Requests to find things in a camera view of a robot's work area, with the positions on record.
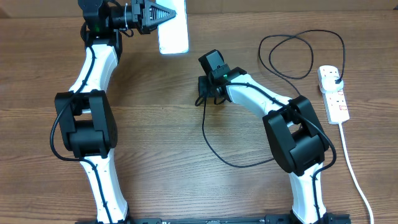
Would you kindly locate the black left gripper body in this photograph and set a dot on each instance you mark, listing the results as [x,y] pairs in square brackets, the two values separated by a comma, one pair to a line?
[137,15]

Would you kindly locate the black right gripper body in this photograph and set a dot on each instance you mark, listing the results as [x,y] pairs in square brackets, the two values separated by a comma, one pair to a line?
[205,89]

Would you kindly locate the black Galaxy smartphone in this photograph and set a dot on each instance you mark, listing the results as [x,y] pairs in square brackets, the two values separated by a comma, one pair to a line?
[173,34]

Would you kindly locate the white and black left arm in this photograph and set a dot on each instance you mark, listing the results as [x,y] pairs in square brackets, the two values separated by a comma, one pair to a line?
[85,130]

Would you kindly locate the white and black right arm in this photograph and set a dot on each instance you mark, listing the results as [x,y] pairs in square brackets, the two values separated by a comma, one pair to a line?
[295,136]

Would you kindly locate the white USB charger plug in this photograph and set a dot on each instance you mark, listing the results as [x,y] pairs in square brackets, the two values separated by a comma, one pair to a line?
[330,85]

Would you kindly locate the white power strip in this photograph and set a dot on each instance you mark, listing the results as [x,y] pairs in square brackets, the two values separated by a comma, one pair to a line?
[335,103]

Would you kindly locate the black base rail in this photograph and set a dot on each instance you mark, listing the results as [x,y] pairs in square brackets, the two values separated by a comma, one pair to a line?
[268,219]

